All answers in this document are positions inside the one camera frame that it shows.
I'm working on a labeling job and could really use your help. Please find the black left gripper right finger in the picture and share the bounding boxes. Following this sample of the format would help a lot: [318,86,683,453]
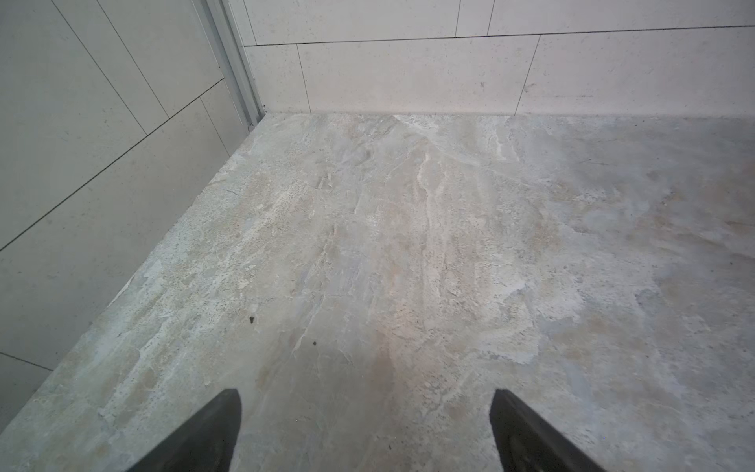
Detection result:
[489,389,605,472]

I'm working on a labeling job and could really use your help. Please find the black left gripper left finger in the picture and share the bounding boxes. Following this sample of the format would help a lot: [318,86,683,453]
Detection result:
[128,389,242,472]

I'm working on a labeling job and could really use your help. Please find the aluminium left corner post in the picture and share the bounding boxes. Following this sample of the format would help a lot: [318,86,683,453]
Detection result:
[194,0,265,131]

